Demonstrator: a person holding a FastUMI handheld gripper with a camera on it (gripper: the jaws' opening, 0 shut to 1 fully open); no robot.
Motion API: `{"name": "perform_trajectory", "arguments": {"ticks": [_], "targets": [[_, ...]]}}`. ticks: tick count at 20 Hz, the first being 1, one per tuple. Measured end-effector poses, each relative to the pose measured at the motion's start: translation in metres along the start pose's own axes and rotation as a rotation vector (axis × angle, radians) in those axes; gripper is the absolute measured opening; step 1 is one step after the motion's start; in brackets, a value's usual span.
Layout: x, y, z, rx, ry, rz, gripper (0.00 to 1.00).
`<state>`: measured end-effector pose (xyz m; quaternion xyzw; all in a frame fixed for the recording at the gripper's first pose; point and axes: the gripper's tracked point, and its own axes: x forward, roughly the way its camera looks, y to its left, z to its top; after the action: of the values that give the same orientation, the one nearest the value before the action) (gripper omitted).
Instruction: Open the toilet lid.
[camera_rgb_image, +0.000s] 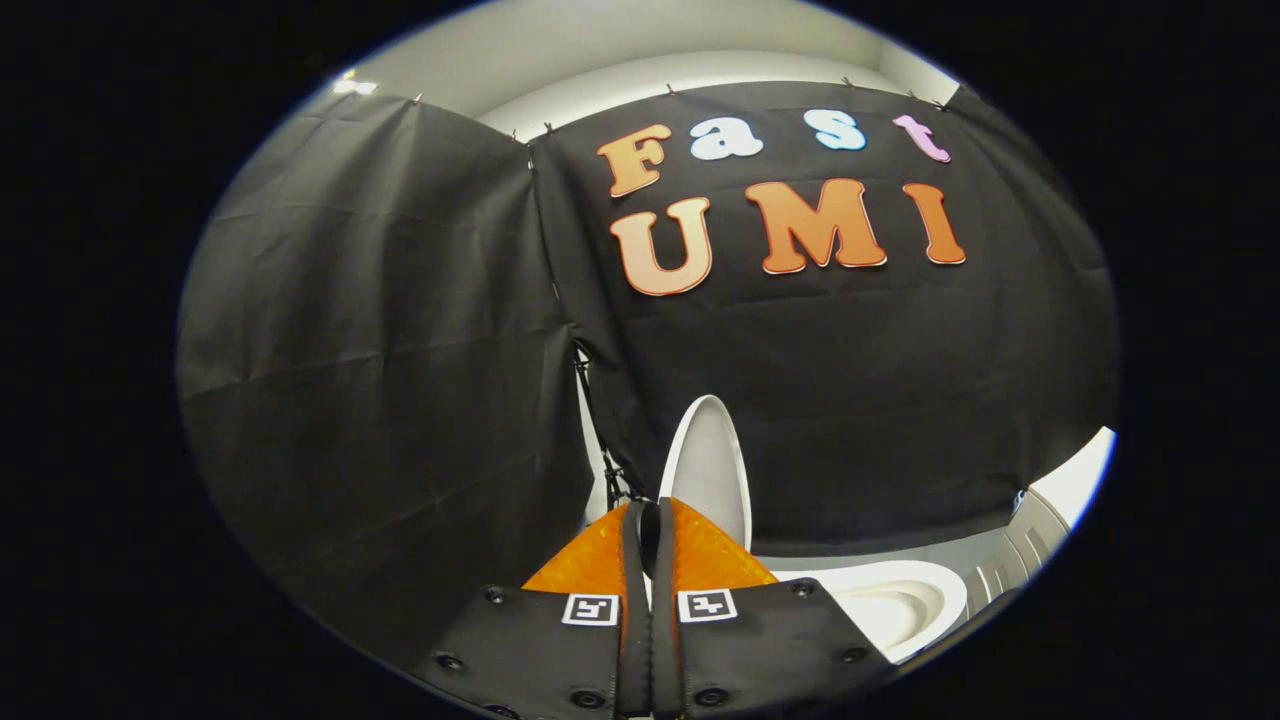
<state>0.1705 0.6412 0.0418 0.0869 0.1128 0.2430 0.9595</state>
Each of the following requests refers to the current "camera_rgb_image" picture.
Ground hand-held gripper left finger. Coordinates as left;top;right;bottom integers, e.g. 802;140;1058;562
425;500;656;719

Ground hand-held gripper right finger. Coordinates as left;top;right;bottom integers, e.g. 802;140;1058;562
650;497;896;719

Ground white toilet lid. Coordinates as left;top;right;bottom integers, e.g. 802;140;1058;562
640;394;754;576

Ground white toilet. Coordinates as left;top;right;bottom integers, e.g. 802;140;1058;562
752;556;970;665

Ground black backdrop cloth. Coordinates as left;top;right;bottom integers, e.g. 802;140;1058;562
178;80;1119;661

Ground white drawer cabinet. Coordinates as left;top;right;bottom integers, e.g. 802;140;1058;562
965;426;1118;616

